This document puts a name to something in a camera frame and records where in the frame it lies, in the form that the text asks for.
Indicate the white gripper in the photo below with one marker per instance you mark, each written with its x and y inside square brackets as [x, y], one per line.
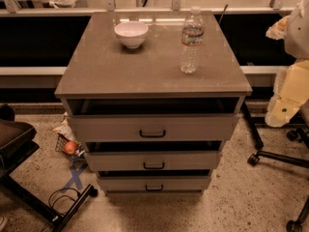
[298, 34]

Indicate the grey drawer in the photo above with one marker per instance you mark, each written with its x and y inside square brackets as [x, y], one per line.
[152, 128]
[153, 161]
[154, 184]

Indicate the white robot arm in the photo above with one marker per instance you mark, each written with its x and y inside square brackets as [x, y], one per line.
[296, 40]

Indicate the grey drawer cabinet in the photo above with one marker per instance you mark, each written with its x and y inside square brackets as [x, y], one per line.
[105, 78]

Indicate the clear plastic water bottle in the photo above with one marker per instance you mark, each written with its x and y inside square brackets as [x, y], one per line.
[192, 38]

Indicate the white ceramic bowl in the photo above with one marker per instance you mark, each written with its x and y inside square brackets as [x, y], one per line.
[131, 34]

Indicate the crumpled snack bag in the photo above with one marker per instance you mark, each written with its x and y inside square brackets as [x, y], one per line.
[64, 129]

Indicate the red apple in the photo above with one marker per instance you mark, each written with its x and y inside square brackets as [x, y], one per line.
[70, 148]

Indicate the blue tape cross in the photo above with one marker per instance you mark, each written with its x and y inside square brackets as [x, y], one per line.
[74, 180]

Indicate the black chair left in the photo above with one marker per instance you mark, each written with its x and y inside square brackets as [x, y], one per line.
[44, 175]

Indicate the black wire basket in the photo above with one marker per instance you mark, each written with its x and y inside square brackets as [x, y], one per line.
[77, 157]

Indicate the metal railing frame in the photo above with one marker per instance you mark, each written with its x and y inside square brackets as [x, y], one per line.
[154, 4]

